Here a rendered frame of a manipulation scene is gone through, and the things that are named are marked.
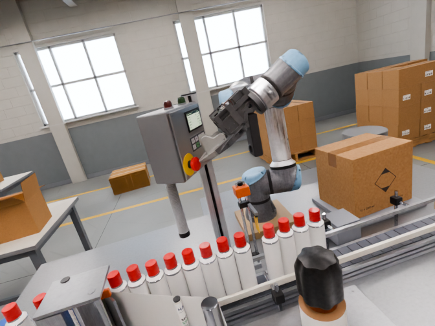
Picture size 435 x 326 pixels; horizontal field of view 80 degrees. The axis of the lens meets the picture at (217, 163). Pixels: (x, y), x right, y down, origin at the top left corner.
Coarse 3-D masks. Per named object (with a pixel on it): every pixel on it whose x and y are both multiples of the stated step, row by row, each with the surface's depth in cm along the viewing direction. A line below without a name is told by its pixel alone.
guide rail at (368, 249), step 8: (432, 224) 87; (408, 232) 86; (416, 232) 86; (424, 232) 86; (392, 240) 84; (400, 240) 85; (368, 248) 83; (376, 248) 84; (344, 256) 82; (352, 256) 82; (360, 256) 83; (272, 280) 79; (280, 280) 79; (288, 280) 79; (248, 288) 78; (256, 288) 77; (264, 288) 78; (224, 296) 77; (232, 296) 76; (240, 296) 77; (248, 296) 78; (224, 304) 76
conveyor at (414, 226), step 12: (432, 216) 96; (396, 228) 94; (408, 228) 93; (372, 240) 91; (384, 240) 90; (408, 240) 88; (420, 240) 87; (336, 252) 89; (348, 252) 88; (372, 252) 86; (384, 252) 85; (348, 264) 83; (240, 300) 79; (252, 300) 78
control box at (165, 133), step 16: (160, 112) 63; (176, 112) 65; (144, 128) 66; (160, 128) 64; (176, 128) 64; (144, 144) 68; (160, 144) 66; (176, 144) 65; (160, 160) 68; (176, 160) 66; (160, 176) 70; (176, 176) 68
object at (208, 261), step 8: (200, 248) 74; (208, 248) 74; (200, 256) 77; (208, 256) 74; (216, 256) 76; (208, 264) 74; (216, 264) 75; (208, 272) 75; (216, 272) 75; (208, 280) 76; (216, 280) 76; (208, 288) 77; (216, 288) 76; (224, 288) 79; (216, 296) 77
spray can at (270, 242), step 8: (264, 224) 78; (272, 224) 77; (264, 232) 77; (272, 232) 76; (264, 240) 77; (272, 240) 76; (264, 248) 78; (272, 248) 77; (272, 256) 77; (280, 256) 79; (272, 264) 78; (280, 264) 79; (272, 272) 80; (280, 272) 80
